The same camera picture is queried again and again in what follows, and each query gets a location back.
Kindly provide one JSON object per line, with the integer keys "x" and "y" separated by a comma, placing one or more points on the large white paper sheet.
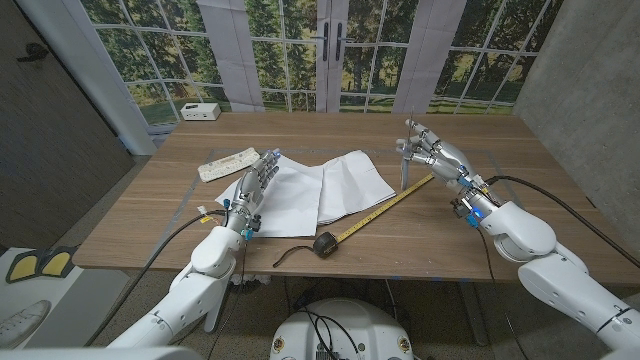
{"x": 295, "y": 200}

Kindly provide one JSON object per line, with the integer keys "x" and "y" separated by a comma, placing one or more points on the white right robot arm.
{"x": 560, "y": 280}

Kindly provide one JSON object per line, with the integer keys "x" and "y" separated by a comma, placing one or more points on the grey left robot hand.
{"x": 252, "y": 190}

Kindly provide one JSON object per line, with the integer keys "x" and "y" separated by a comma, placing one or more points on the black and yellow shoe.
{"x": 57, "y": 262}

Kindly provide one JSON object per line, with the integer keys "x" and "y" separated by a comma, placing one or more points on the yellow black foot pedal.
{"x": 22, "y": 267}

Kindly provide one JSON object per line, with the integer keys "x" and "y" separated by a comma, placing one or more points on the white socket box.
{"x": 200, "y": 111}

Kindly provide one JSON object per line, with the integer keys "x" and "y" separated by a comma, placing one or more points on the white sneaker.
{"x": 22, "y": 325}

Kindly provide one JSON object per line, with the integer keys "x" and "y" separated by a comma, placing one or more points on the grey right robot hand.
{"x": 445, "y": 160}

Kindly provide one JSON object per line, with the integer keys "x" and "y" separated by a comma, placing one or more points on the white power strip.
{"x": 225, "y": 165}

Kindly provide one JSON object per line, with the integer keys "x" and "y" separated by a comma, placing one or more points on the black yellow tape measure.
{"x": 325, "y": 245}

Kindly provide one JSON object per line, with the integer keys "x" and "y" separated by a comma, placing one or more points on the printed window forest backdrop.
{"x": 280, "y": 60}

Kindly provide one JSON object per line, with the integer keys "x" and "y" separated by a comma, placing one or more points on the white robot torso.
{"x": 350, "y": 325}

